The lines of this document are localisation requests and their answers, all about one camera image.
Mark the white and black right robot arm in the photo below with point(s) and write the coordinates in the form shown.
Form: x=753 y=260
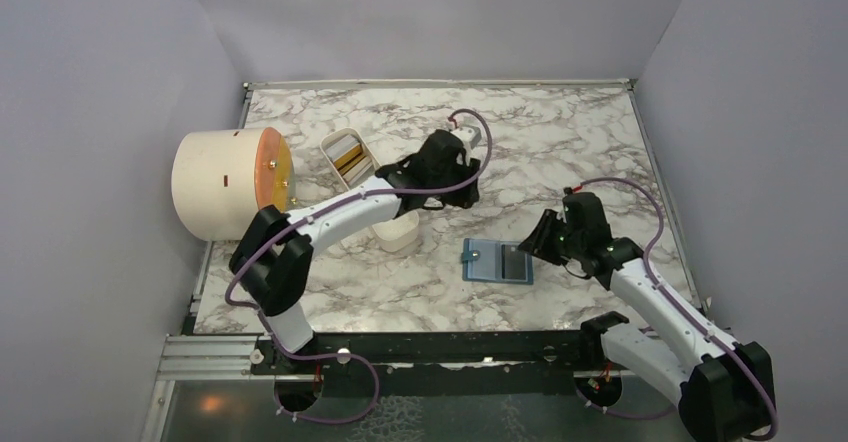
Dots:
x=721 y=389

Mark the stack of cards in tray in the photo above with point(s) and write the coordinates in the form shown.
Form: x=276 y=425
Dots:
x=349 y=158

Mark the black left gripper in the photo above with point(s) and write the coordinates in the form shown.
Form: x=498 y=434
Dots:
x=464 y=198

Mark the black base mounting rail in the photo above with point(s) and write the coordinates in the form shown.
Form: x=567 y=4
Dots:
x=434 y=363

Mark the cream cylinder with orange disc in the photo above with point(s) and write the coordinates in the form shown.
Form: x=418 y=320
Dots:
x=221 y=179

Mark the aluminium frame rail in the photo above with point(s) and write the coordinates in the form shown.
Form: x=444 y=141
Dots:
x=194 y=358

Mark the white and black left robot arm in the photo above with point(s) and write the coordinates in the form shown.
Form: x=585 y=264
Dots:
x=273 y=259

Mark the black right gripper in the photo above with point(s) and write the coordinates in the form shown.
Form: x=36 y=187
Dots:
x=537 y=243

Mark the white oblong plastic tray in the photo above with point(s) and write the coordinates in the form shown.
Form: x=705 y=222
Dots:
x=391 y=235

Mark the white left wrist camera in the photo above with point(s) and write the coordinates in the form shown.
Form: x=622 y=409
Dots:
x=470 y=136

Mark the blue leather card holder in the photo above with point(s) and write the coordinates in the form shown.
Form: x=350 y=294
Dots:
x=481 y=261

